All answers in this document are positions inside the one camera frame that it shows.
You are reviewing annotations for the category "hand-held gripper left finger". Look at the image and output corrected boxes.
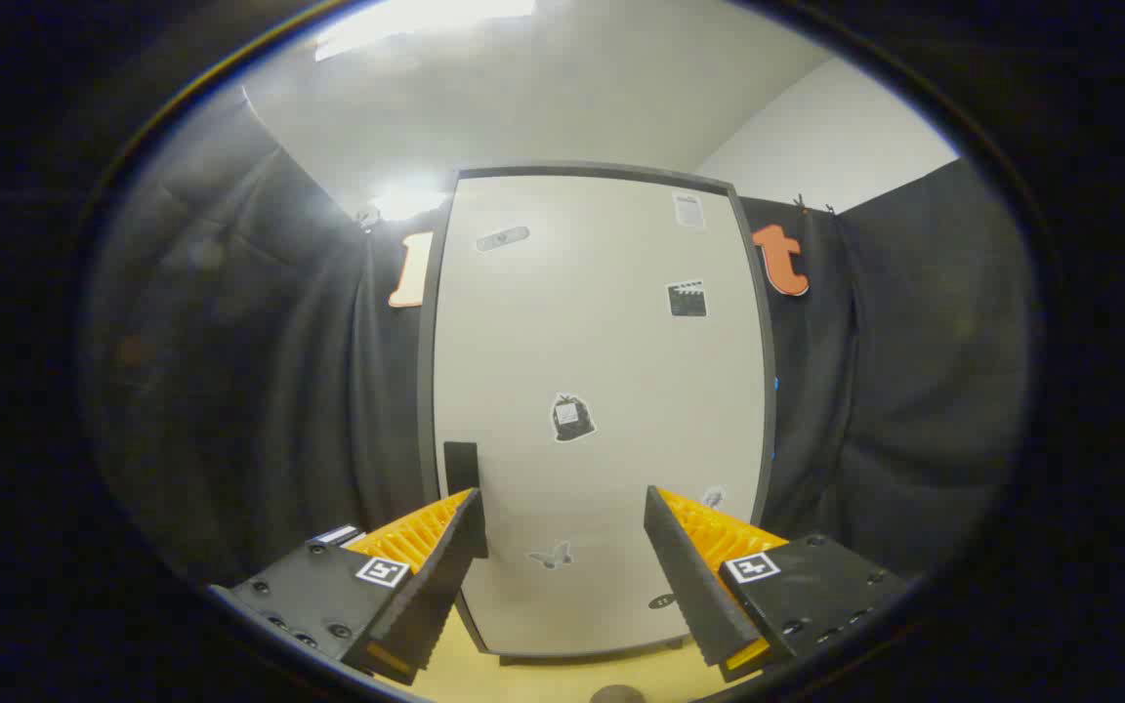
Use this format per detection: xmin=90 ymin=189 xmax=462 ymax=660
xmin=221 ymin=486 xmax=490 ymax=686

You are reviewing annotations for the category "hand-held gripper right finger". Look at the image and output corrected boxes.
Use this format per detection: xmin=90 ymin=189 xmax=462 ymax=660
xmin=643 ymin=484 xmax=915 ymax=684

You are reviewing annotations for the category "black door handle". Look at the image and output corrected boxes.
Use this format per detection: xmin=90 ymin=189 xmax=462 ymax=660
xmin=443 ymin=441 xmax=480 ymax=499

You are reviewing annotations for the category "grey shoe cabinet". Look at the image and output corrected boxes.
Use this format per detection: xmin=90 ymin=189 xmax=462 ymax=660
xmin=416 ymin=161 xmax=778 ymax=667

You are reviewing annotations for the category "white shoe cabinet door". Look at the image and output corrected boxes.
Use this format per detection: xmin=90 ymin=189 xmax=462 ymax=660
xmin=434 ymin=176 xmax=767 ymax=657

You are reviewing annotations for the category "black backdrop cloth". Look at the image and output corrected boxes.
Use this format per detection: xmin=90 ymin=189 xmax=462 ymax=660
xmin=84 ymin=93 xmax=1032 ymax=587

